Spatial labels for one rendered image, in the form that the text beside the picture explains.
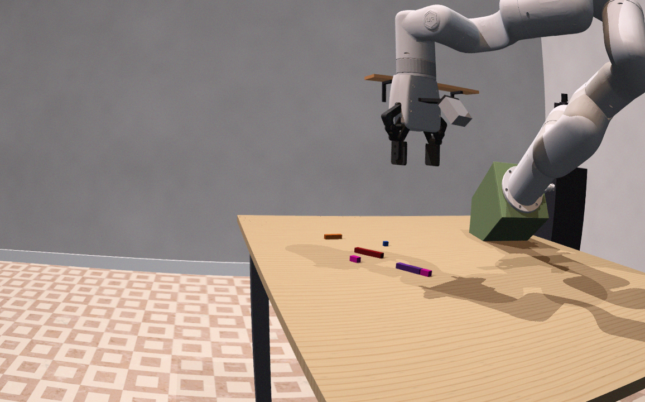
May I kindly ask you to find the red rod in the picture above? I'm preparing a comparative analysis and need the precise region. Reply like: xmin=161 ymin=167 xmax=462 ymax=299
xmin=354 ymin=247 xmax=384 ymax=259

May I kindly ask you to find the purple rod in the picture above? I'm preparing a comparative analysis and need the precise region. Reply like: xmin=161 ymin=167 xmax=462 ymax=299
xmin=396 ymin=262 xmax=423 ymax=274

